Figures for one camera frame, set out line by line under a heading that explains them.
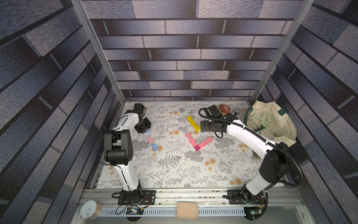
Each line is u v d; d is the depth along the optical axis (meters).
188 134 1.00
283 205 0.72
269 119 0.95
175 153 0.91
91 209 0.66
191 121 1.07
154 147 0.92
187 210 0.71
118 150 0.50
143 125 0.81
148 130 0.92
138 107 0.80
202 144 0.94
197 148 0.92
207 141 0.95
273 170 0.43
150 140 0.97
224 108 1.10
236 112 1.09
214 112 0.65
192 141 0.95
